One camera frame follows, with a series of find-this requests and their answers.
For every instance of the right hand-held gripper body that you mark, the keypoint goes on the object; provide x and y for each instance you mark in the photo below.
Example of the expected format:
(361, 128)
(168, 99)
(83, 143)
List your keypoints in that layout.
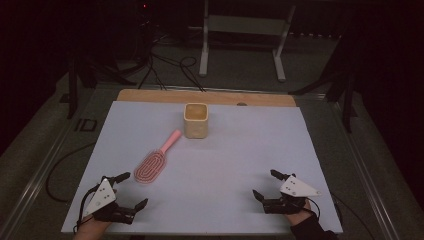
(293, 191)

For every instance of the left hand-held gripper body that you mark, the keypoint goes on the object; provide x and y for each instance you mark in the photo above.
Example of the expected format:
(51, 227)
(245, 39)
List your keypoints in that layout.
(101, 200)

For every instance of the pink hairbrush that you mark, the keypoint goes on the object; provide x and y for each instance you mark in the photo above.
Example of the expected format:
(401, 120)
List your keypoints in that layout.
(156, 161)

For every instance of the cream square cup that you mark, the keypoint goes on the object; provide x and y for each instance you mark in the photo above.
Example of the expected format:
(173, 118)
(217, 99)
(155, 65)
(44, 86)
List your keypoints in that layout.
(196, 126)

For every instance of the person's right hand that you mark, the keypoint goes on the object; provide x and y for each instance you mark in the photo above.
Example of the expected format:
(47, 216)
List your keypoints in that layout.
(300, 217)

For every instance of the person's left hand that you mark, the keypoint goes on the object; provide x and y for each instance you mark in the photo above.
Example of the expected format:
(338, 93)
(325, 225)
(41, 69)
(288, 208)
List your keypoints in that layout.
(90, 229)

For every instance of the white table mat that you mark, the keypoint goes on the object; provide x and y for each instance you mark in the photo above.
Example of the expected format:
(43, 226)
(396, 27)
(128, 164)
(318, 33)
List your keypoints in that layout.
(213, 180)

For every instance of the black stand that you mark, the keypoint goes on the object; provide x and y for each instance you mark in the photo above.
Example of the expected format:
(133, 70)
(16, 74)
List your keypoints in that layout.
(346, 83)
(72, 93)

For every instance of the white metal stand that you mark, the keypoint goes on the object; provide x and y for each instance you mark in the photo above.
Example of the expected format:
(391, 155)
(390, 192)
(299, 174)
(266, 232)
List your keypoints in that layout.
(243, 25)

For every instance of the metal frame rail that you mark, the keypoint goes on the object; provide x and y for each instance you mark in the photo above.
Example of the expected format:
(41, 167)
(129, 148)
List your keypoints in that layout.
(366, 173)
(36, 176)

